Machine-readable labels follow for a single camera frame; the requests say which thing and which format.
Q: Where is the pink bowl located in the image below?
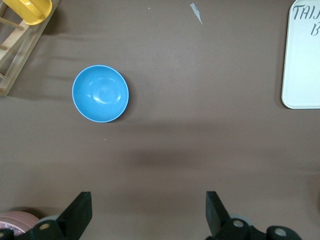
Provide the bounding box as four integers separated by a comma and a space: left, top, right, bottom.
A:
0, 210, 41, 236

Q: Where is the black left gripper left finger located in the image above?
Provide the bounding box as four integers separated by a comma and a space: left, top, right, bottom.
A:
29, 191, 93, 240

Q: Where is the small grey paper scrap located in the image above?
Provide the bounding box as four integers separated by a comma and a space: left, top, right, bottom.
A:
190, 2, 204, 25

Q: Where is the wooden mug rack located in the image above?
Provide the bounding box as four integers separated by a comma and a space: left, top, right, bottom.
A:
0, 0, 62, 97

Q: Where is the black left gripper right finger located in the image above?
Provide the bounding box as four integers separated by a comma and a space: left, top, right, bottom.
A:
205, 191, 303, 240

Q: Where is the cream tray with bear print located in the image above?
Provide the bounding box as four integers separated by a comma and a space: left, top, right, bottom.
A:
281, 0, 320, 110

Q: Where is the clear crumpled plastic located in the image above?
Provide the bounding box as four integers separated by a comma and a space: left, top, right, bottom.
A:
0, 221, 22, 236

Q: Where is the yellow mug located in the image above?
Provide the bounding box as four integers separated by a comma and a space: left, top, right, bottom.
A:
2, 0, 54, 26

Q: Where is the blue bowl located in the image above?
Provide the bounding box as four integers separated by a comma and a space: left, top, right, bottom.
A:
71, 64, 130, 124

